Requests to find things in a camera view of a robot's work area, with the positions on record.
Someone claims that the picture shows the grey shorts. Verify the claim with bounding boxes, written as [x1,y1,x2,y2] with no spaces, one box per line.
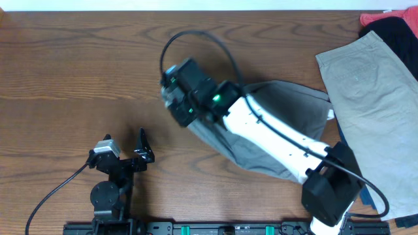
[187,80,334,182]

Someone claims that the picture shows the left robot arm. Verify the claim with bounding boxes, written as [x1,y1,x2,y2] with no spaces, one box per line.
[86,128,155,235]

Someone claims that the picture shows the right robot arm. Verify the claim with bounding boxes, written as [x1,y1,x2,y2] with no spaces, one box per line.
[161,59,363,234]

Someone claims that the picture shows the beige khaki shorts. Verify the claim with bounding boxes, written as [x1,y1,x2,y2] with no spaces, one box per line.
[315,31,417,220]

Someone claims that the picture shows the black garment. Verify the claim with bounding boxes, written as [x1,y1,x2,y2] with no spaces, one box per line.
[359,16,417,79]

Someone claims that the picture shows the red garment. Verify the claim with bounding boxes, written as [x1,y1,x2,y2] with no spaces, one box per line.
[359,6,418,37]

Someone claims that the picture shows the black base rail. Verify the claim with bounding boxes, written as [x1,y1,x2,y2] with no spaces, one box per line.
[63,220,391,235]

